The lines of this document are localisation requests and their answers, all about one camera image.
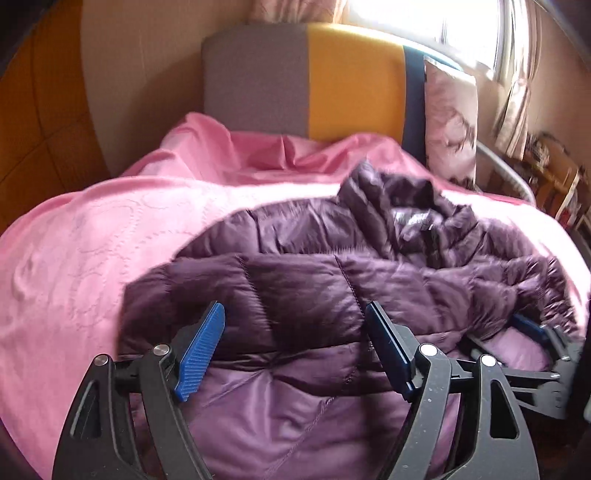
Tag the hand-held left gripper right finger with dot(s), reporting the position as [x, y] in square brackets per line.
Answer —
[390, 353]

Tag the grey bed frame rail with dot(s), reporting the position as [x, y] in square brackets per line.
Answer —
[508, 170]

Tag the white deer print pillow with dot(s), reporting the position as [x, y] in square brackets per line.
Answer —
[450, 120]

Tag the window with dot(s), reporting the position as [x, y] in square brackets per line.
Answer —
[415, 23]

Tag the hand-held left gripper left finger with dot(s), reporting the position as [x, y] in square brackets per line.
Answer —
[201, 355]

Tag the pink bedspread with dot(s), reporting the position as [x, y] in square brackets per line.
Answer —
[92, 230]

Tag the purple quilted puffer jacket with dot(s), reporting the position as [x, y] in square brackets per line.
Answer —
[300, 286]

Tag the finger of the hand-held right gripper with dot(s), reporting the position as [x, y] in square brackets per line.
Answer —
[531, 325]
[561, 397]

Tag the wooden wardrobe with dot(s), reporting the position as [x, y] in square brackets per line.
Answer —
[37, 115]

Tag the wooden side shelf with items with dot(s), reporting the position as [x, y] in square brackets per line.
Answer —
[554, 170]

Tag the pink patterned curtain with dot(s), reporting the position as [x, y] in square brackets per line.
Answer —
[515, 115]
[295, 9]

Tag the grey yellow blue headboard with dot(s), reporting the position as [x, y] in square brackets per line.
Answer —
[351, 83]

